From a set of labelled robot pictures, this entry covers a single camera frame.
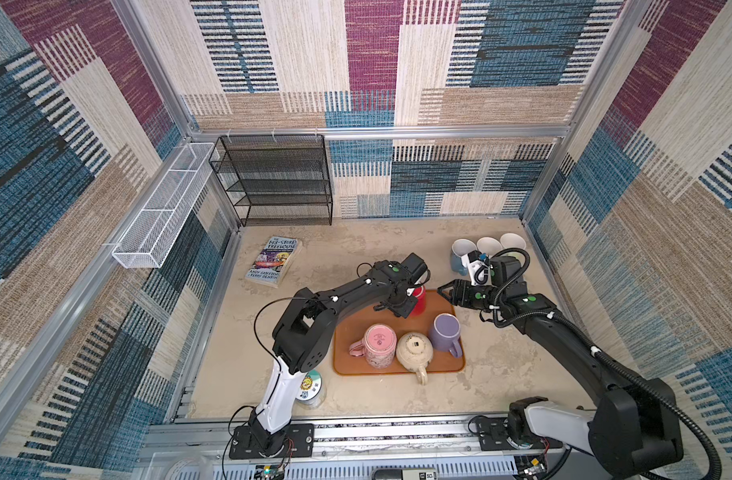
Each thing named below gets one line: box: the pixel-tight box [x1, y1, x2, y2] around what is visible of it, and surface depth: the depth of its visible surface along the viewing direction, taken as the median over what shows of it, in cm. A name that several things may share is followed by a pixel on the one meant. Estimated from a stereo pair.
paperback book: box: [244, 236, 302, 289], surface depth 107 cm
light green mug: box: [500, 232, 526, 260], surface depth 104 cm
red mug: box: [410, 285, 427, 317], surface depth 95 cm
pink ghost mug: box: [349, 324, 398, 369], surface depth 80 cm
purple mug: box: [430, 312, 463, 359], surface depth 85 cm
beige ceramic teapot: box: [396, 332, 434, 386], surface depth 81 cm
